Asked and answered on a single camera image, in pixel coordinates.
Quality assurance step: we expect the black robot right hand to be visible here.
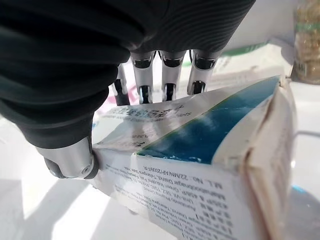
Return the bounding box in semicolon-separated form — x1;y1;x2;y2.
0;0;257;181

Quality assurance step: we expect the torn white blue medicine box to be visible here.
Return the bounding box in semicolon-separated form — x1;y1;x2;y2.
89;74;300;240

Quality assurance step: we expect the long white medicine box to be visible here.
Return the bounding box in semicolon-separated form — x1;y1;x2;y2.
174;14;297;83

